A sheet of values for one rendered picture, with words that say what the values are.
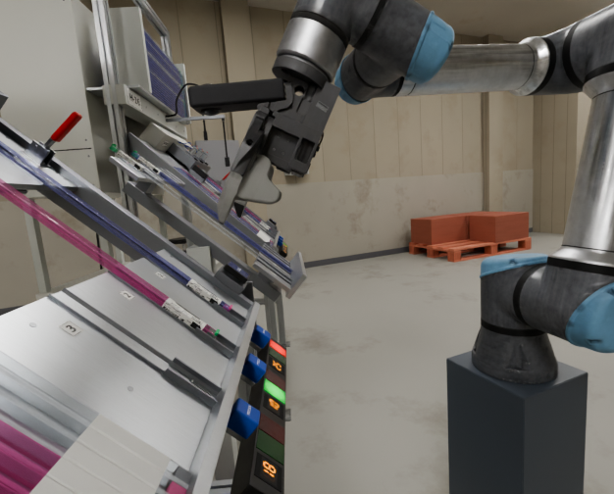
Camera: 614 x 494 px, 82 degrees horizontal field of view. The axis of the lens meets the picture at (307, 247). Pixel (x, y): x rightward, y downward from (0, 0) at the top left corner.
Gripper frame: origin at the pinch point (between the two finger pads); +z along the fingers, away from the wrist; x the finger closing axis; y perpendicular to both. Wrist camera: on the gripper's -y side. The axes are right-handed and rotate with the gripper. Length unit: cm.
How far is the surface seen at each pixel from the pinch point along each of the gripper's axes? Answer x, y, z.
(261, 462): -13.7, 14.0, 19.7
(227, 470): 45, 20, 72
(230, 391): -11.8, 8.5, 15.0
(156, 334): -6.8, -1.3, 14.6
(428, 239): 413, 200, -28
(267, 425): -7.9, 14.3, 19.7
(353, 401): 99, 68, 66
